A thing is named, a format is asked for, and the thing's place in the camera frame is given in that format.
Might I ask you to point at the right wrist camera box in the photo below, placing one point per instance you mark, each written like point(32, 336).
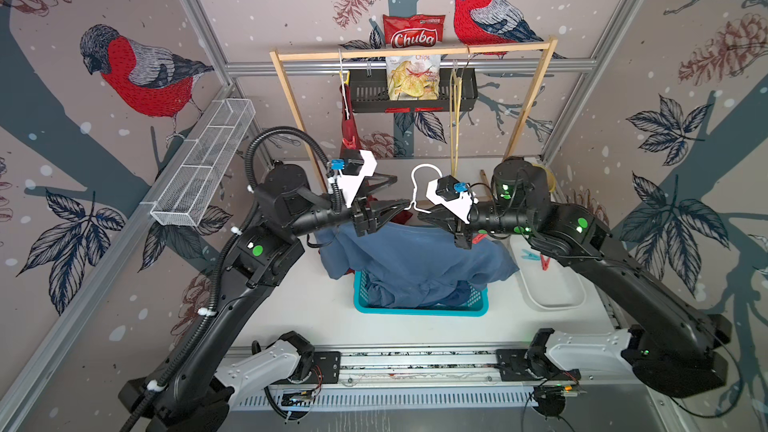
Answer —
point(453, 195)

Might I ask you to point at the light blue clothespin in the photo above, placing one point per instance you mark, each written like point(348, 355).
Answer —
point(530, 255)

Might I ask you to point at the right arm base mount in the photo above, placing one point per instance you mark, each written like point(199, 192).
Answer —
point(519, 365)

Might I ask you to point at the black wall basket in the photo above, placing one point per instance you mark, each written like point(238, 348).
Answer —
point(369, 93)

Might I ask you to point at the slate blue t-shirt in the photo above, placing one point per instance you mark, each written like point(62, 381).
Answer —
point(414, 267)

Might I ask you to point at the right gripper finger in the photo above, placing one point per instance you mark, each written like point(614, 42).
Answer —
point(448, 225)
point(435, 211)

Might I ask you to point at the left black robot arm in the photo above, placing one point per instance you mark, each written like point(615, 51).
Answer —
point(185, 392)

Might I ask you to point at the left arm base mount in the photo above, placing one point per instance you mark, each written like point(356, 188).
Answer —
point(322, 368)

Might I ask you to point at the red clothespin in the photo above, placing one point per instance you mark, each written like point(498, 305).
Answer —
point(545, 262)
point(478, 238)

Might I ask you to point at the white plastic tray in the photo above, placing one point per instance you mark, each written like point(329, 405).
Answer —
point(557, 289)

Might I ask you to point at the teal plastic basket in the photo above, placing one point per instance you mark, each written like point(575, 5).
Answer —
point(420, 311)

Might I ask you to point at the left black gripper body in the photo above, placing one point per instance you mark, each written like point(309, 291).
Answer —
point(358, 217)

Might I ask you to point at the yellow chips bag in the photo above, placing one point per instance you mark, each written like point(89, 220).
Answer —
point(414, 77)

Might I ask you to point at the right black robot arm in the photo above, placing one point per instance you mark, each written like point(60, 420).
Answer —
point(672, 347)

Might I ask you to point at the dark red t-shirt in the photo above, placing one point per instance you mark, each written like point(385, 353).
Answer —
point(350, 135)

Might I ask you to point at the white wire shelf basket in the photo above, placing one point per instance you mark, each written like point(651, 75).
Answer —
point(191, 189)

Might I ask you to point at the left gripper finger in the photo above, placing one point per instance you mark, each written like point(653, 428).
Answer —
point(384, 211)
point(377, 182)

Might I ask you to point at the yellow upper clothespin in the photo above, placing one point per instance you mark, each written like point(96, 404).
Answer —
point(345, 78)

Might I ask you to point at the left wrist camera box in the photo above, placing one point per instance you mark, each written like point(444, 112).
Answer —
point(348, 172)

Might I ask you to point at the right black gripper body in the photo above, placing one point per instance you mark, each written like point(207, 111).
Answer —
point(465, 235)

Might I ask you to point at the yellow plastic hanger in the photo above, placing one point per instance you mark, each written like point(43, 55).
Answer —
point(455, 97)

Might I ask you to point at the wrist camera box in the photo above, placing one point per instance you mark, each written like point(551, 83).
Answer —
point(453, 195)
point(348, 172)

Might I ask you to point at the red Chuba snack bag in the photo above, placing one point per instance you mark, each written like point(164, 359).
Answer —
point(415, 31)

